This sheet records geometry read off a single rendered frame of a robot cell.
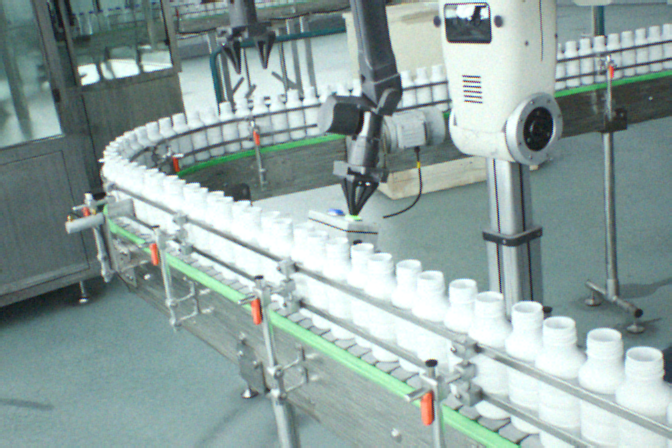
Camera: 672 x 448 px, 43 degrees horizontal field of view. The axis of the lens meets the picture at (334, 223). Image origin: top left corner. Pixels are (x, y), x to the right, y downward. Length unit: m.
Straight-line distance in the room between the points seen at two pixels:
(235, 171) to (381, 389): 1.70
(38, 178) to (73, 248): 0.41
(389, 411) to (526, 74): 0.84
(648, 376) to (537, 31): 1.04
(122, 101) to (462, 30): 4.89
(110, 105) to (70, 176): 2.10
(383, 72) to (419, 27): 3.90
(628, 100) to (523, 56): 1.67
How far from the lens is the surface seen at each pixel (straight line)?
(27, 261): 4.53
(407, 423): 1.29
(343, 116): 1.58
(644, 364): 0.96
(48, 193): 4.49
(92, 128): 6.51
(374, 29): 1.54
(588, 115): 3.38
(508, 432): 1.14
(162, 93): 6.69
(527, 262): 2.03
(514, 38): 1.82
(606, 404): 0.99
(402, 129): 2.88
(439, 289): 1.19
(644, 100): 3.51
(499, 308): 1.11
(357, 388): 1.38
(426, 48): 5.50
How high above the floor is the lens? 1.62
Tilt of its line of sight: 18 degrees down
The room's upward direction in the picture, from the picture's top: 8 degrees counter-clockwise
